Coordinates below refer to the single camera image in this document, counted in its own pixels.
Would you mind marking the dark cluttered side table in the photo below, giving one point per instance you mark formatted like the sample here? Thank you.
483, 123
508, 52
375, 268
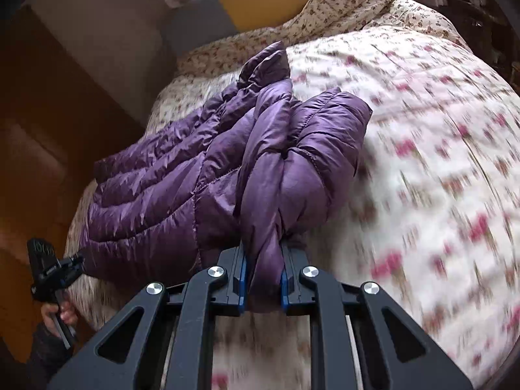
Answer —
489, 34

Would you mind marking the floral rose quilt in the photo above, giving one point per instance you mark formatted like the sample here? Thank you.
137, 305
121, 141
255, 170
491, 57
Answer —
433, 215

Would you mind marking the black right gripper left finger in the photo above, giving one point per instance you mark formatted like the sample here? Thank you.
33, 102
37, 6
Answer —
163, 338

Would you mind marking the person left hand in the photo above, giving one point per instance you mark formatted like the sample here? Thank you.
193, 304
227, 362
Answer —
66, 311

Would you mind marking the purple down jacket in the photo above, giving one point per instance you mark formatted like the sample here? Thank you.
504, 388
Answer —
251, 167

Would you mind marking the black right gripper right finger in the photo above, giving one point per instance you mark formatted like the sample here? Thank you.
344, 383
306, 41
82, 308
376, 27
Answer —
360, 336

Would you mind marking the grey yellow blue headboard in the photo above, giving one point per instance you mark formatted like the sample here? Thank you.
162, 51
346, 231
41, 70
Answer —
199, 22

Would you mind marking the small floral beige blanket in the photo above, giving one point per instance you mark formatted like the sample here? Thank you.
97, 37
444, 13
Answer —
317, 19

